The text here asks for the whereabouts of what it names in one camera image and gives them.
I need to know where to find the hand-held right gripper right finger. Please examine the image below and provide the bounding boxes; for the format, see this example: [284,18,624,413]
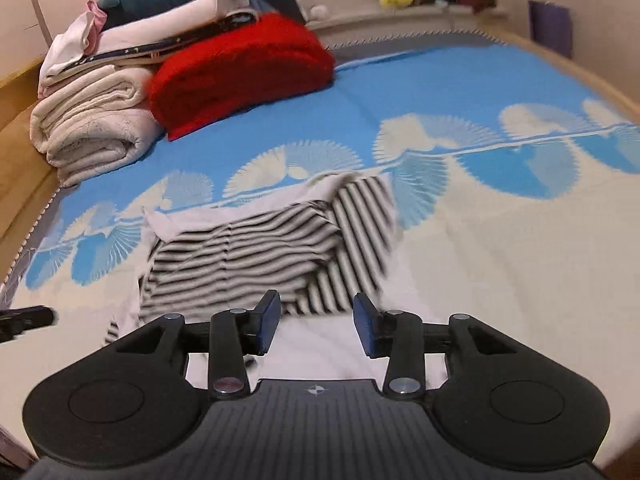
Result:
[352,292,526,401]

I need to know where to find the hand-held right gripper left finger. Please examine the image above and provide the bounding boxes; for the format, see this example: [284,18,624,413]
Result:
[102,290,283,401]

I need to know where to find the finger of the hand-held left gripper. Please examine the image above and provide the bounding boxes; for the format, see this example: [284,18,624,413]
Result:
[0,305,57,343]

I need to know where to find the striped shirt with white vest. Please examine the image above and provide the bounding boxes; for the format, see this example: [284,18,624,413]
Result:
[102,170,451,391]

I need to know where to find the white pink folded clothes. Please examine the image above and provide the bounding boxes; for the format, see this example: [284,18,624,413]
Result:
[37,0,108,98]

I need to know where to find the wooden headboard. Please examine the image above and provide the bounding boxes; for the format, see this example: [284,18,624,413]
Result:
[0,55,61,271]

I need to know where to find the speckled white folded quilt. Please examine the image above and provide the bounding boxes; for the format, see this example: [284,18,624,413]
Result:
[45,110,163,188]

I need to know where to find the cream folded blanket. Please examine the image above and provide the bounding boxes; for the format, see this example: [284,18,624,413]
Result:
[30,65,156,156]

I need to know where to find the red folded blanket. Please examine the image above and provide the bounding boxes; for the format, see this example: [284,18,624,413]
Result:
[149,12,336,142]

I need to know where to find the dark star-printed folded blanket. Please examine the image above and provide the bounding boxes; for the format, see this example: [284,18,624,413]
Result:
[65,10,261,68]

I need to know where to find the white folded sheet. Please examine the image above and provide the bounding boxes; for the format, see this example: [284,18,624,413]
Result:
[100,0,236,51]

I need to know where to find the purple bag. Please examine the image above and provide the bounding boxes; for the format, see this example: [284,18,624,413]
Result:
[528,0,573,60]

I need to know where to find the wooden bed side rail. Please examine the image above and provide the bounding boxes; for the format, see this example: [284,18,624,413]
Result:
[490,27,640,126]

